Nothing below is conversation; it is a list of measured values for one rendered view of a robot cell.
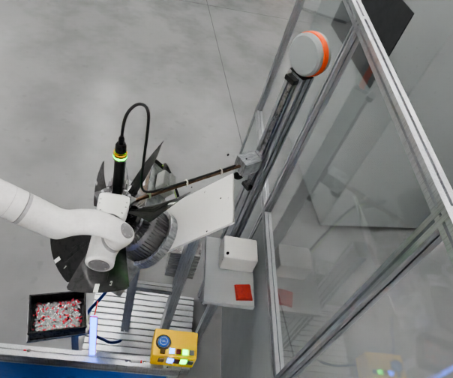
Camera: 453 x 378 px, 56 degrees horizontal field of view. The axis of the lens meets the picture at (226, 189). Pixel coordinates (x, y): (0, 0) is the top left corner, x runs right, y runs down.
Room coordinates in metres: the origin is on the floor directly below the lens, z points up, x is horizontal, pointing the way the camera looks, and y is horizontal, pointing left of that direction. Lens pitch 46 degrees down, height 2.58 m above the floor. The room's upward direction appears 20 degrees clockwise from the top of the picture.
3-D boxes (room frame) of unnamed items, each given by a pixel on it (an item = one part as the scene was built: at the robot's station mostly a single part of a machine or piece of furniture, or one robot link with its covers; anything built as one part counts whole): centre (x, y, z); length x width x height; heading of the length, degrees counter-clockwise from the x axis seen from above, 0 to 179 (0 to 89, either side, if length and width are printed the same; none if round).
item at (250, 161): (1.40, -0.05, 1.35); 0.10 x 0.07 x 0.08; 140
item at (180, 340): (0.65, -0.02, 1.02); 0.16 x 0.10 x 0.11; 105
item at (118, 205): (0.82, 0.32, 1.46); 0.11 x 0.10 x 0.07; 15
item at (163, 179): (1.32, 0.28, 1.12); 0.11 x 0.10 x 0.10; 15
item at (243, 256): (1.26, -0.16, 0.91); 0.17 x 0.16 x 0.11; 105
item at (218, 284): (1.18, -0.15, 0.84); 0.36 x 0.24 x 0.03; 15
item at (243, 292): (1.08, -0.24, 0.87); 0.08 x 0.08 x 0.02; 21
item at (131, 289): (1.08, 0.29, 0.45); 0.09 x 0.04 x 0.91; 15
